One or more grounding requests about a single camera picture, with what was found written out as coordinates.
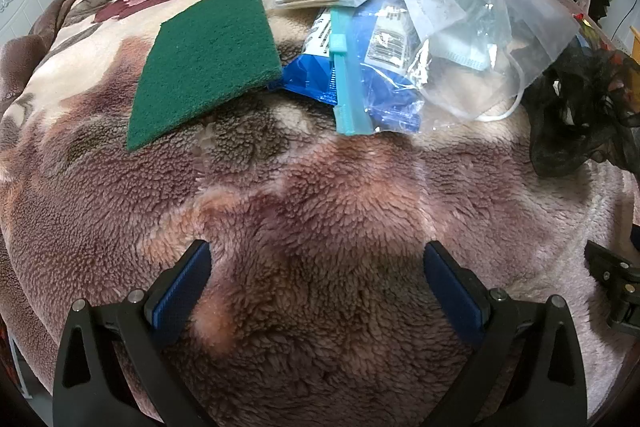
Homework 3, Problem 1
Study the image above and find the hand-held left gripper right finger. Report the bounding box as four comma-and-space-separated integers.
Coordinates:
422, 241, 588, 427

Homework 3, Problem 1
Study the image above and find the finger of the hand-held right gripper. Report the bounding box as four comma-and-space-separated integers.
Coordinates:
584, 239, 640, 338

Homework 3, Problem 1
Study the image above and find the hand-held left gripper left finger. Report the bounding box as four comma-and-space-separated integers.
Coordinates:
52, 239, 213, 427

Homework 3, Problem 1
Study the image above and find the black mesh cloth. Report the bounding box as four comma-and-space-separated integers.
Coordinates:
522, 42, 640, 178

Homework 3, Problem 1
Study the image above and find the clear zip bag teal slider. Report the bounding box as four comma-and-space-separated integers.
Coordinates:
327, 0, 583, 138

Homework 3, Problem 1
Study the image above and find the green scouring pad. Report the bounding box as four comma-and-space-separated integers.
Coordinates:
125, 0, 284, 152

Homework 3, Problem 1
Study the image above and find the blue tissue packet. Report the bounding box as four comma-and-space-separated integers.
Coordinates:
267, 0, 426, 132

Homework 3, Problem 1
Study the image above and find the floral plush blanket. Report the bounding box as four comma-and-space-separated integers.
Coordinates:
0, 0, 640, 427

